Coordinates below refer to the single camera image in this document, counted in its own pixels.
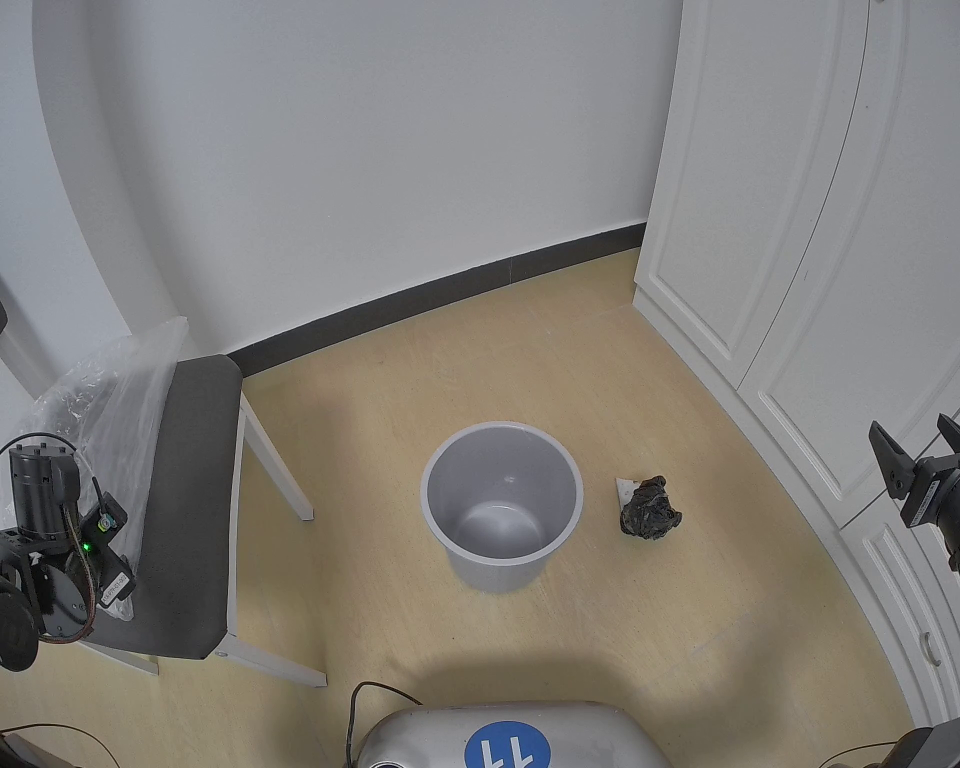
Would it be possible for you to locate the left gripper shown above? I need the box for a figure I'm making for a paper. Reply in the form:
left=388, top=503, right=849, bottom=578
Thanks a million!
left=71, top=546, right=138, bottom=606

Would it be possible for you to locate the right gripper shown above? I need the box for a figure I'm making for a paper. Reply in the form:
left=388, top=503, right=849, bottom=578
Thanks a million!
left=868, top=412, right=960, bottom=556

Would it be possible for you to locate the clear plastic bag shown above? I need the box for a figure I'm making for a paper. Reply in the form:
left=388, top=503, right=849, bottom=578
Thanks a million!
left=13, top=315, right=189, bottom=625

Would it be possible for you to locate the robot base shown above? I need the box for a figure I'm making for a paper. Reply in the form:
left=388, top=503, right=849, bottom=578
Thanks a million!
left=352, top=701, right=670, bottom=768

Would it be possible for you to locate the crumpled black plastic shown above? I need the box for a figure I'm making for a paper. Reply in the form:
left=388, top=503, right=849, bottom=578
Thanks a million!
left=619, top=474, right=685, bottom=540

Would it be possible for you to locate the light grey trash bin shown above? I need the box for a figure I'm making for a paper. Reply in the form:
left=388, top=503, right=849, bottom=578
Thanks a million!
left=420, top=421, right=585, bottom=596

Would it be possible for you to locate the grey white chair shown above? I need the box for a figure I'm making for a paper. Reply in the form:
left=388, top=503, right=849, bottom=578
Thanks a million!
left=0, top=298, right=329, bottom=689

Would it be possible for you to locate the white wardrobe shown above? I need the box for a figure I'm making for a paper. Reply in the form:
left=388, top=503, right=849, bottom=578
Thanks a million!
left=633, top=0, right=960, bottom=740

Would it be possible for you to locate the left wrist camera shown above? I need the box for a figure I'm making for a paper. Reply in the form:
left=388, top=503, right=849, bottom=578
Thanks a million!
left=78, top=491, right=130, bottom=560

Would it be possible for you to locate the black cable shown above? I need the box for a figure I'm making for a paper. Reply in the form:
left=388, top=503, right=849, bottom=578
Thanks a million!
left=343, top=681, right=426, bottom=763

